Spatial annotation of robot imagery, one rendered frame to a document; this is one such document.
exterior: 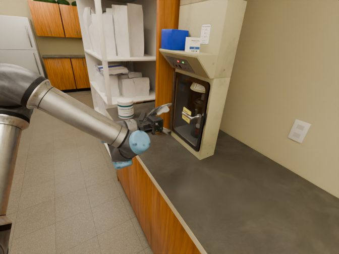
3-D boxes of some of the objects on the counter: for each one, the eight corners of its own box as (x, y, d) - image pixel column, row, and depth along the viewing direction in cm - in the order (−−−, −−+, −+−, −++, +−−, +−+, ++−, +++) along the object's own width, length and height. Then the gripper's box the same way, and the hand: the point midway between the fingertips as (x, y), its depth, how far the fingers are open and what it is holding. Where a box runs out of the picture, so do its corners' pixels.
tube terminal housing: (196, 127, 134) (214, 12, 98) (229, 148, 110) (267, 5, 74) (170, 134, 122) (179, 5, 86) (200, 160, 98) (229, -4, 62)
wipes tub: (130, 112, 155) (129, 96, 148) (135, 117, 145) (135, 101, 138) (116, 114, 148) (114, 98, 141) (121, 120, 139) (119, 103, 132)
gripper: (140, 150, 76) (177, 139, 85) (138, 109, 67) (179, 103, 76) (133, 141, 82) (168, 132, 92) (131, 103, 73) (169, 98, 83)
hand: (170, 117), depth 86 cm, fingers open, 14 cm apart
